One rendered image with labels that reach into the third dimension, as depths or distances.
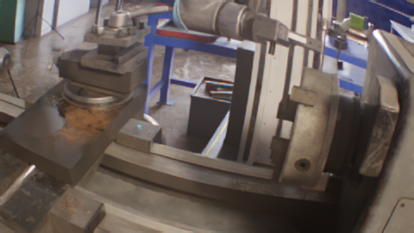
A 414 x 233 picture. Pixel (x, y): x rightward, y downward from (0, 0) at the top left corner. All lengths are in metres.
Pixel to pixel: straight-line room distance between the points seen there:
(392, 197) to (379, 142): 0.13
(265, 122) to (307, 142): 1.38
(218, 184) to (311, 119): 0.43
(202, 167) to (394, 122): 0.71
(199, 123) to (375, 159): 2.46
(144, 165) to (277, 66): 1.04
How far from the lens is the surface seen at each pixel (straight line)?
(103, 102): 1.28
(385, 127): 0.69
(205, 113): 3.04
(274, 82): 2.11
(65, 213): 0.93
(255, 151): 2.24
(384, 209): 0.78
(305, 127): 0.81
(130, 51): 1.24
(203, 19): 0.97
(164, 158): 1.25
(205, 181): 1.17
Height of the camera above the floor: 1.49
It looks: 25 degrees down
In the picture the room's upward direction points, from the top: 7 degrees clockwise
